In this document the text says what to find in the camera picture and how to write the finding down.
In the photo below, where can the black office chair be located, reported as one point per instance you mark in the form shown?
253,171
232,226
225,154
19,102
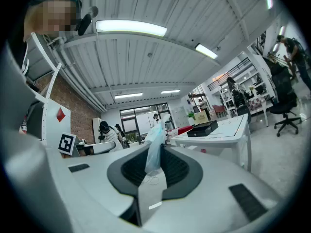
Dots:
284,93

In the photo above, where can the white open shelving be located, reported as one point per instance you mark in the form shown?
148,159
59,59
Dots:
243,88

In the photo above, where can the person's head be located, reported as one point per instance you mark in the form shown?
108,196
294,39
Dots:
58,13

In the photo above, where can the black box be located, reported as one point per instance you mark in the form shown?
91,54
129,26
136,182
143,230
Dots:
201,129

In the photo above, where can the white cloth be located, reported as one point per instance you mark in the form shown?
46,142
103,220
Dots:
154,147

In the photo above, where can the white table with black lines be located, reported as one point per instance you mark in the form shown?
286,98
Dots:
226,135

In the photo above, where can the red fire extinguisher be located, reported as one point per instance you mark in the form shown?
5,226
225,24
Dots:
23,126

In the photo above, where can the black head-worn camera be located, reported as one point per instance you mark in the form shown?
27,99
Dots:
85,23

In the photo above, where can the potted green plant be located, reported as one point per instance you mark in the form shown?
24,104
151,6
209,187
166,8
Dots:
191,116

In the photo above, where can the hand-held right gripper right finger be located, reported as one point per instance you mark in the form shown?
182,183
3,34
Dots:
206,210

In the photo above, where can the red cloth covered table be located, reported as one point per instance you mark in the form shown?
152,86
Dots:
184,130

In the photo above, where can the black framed window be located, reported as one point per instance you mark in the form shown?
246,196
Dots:
141,120

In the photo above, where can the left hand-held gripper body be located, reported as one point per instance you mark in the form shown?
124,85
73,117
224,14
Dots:
66,143

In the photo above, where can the checked cloth covered table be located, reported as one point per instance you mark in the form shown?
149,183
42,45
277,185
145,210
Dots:
256,103

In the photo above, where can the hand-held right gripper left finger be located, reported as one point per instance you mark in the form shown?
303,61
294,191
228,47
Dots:
92,186

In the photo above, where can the long ceiling light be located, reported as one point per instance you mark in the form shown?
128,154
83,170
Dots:
170,91
131,27
128,95
206,51

